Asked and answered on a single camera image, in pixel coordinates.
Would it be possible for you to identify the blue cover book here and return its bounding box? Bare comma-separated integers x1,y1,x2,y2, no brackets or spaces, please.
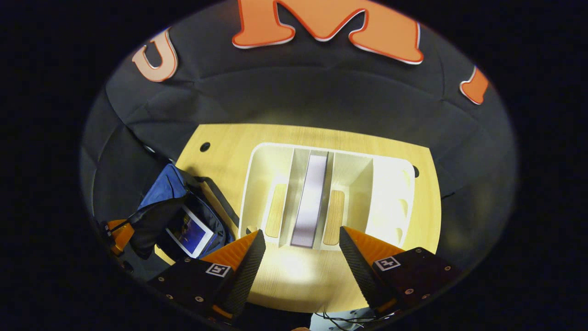
165,205,215,258

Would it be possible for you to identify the white portrait cover book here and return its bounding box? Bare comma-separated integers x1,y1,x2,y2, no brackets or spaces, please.
290,154,329,249

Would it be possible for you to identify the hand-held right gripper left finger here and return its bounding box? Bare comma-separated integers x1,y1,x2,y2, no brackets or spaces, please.
147,229,267,320

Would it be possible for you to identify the white bookshelf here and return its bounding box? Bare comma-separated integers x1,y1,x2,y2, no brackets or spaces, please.
238,142,417,251

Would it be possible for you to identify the blue schoolbag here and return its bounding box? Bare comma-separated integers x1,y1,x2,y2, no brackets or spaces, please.
129,163,240,261

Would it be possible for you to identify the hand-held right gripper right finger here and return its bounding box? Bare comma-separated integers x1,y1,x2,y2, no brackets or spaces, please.
339,226,462,317

